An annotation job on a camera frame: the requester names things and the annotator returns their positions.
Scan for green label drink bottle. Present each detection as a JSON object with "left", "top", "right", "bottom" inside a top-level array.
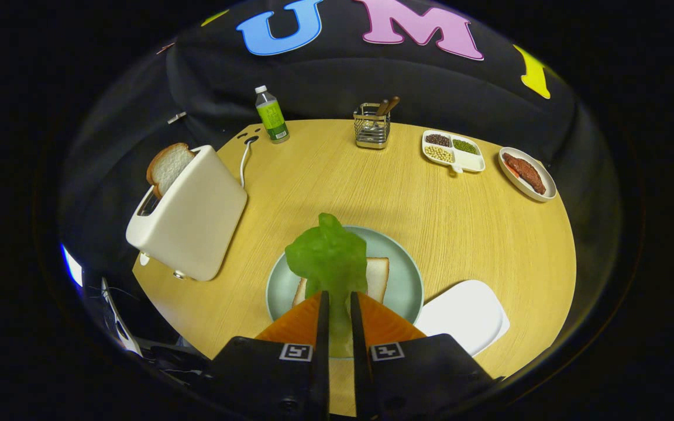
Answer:
[{"left": 255, "top": 85, "right": 291, "bottom": 144}]

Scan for white frame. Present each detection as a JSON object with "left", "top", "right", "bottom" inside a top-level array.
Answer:
[{"left": 100, "top": 277, "right": 143, "bottom": 356}]

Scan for white rectangular plate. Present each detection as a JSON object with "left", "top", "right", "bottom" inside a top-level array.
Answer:
[{"left": 414, "top": 279, "right": 511, "bottom": 357}]

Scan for red meat slices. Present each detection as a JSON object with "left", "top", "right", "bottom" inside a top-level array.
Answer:
[{"left": 502, "top": 152, "right": 547, "bottom": 195}]

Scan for divided white bean dish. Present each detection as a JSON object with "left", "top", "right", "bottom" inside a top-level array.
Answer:
[{"left": 421, "top": 129, "right": 486, "bottom": 174}]

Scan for thick toasted bread slice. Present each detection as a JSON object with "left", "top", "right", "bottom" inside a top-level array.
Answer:
[{"left": 146, "top": 143, "right": 197, "bottom": 199}]

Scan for white toaster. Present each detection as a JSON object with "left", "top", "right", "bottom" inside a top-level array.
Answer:
[{"left": 126, "top": 145, "right": 249, "bottom": 282}]

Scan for green lettuce leaf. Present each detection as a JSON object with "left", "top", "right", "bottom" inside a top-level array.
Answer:
[{"left": 285, "top": 213, "right": 369, "bottom": 357}]

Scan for pale green round plate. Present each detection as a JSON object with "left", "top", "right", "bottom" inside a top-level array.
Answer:
[{"left": 265, "top": 225, "right": 425, "bottom": 359}]

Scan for thin white bread slice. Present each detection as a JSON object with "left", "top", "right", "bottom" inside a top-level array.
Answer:
[{"left": 292, "top": 257, "right": 390, "bottom": 308}]

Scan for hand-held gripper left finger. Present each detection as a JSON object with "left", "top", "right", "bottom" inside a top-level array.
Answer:
[{"left": 205, "top": 291, "right": 331, "bottom": 420}]

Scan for wire utensil holder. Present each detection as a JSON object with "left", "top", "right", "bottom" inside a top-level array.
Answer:
[{"left": 353, "top": 103, "right": 391, "bottom": 150}]

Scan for black backdrop cloth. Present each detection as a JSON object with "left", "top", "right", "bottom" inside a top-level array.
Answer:
[{"left": 56, "top": 0, "right": 624, "bottom": 351}]

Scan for white toaster cable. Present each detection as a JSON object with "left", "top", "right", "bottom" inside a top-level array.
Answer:
[{"left": 239, "top": 136, "right": 259, "bottom": 189}]

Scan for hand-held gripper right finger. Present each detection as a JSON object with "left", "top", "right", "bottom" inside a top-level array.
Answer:
[{"left": 349, "top": 291, "right": 504, "bottom": 420}]

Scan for round white plate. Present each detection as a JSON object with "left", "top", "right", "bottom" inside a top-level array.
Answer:
[{"left": 498, "top": 146, "right": 558, "bottom": 203}]

